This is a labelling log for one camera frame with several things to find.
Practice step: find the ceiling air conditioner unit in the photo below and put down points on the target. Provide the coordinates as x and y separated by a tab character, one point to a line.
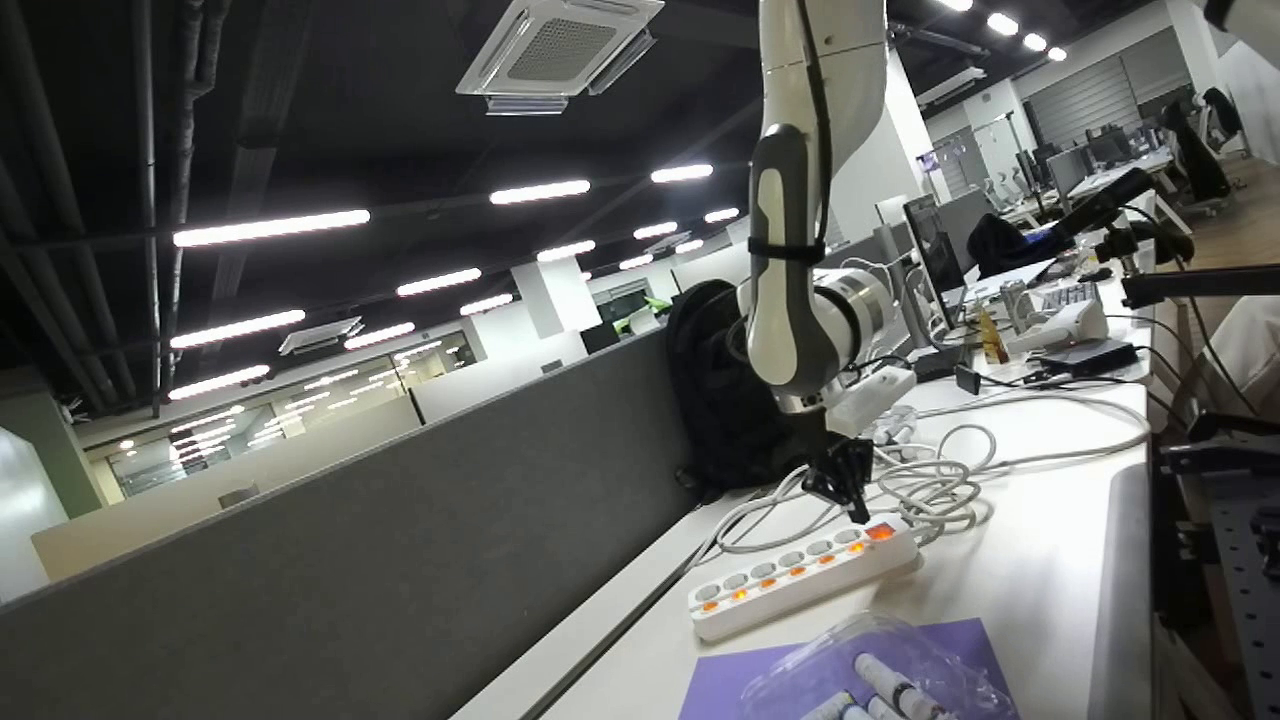
561	47

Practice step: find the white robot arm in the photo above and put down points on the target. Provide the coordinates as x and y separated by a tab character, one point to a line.
786	264

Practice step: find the white cylinder stick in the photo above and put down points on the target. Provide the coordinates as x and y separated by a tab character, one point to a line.
827	708
890	680

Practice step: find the black computer monitor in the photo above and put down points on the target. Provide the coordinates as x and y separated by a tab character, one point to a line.
937	246

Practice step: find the black perforated breadboard table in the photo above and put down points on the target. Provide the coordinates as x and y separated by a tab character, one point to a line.
1240	575

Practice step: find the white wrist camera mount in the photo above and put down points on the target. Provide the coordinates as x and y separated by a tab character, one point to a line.
870	399

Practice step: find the white power strip orange switches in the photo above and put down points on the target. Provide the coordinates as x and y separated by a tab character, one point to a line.
802	579

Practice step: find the white desktop device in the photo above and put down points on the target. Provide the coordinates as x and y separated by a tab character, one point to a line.
1057	312

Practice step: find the long ceiling tube light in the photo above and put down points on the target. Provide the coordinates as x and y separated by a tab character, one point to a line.
239	330
269	225
564	250
437	283
682	174
537	192
217	383

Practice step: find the black backpack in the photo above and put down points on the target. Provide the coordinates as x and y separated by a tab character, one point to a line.
726	387

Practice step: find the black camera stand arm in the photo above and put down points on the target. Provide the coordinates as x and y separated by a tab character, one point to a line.
1175	274

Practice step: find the grey desk divider panel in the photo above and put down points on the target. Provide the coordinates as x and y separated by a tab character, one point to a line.
335	575

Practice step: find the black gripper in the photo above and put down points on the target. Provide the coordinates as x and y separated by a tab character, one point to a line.
841	465

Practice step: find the round ceiling spot light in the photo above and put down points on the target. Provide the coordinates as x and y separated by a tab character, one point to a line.
1000	27
1038	40

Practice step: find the clear plastic bag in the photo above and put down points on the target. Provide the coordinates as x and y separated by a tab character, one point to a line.
855	654

